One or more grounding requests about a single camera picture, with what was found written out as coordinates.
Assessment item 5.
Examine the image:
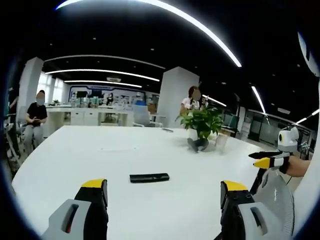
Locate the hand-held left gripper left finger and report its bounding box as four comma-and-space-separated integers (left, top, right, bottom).
41, 178, 110, 240

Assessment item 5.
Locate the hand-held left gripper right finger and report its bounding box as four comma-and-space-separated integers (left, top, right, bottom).
217, 179, 272, 240

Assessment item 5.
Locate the black remote control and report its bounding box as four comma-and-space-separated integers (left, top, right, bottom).
129, 172, 171, 184

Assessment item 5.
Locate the clear glass cup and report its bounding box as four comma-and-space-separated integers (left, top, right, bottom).
214, 133, 229, 155

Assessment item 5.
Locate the ceiling light strip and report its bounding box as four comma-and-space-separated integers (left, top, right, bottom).
63, 79, 143, 89
44, 69, 161, 83
251, 85, 267, 114

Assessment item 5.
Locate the green potted plant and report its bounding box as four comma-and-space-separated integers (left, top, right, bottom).
174, 105, 225, 154

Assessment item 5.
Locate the white worn device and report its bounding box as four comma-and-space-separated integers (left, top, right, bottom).
297, 30, 320, 78

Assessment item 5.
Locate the white counter desk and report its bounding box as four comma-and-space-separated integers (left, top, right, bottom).
45, 105, 136, 138

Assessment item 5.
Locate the white office chair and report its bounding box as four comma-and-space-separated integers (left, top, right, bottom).
132, 103, 165, 129

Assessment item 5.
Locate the long curved ceiling light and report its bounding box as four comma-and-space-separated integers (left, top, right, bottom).
55, 0, 243, 68

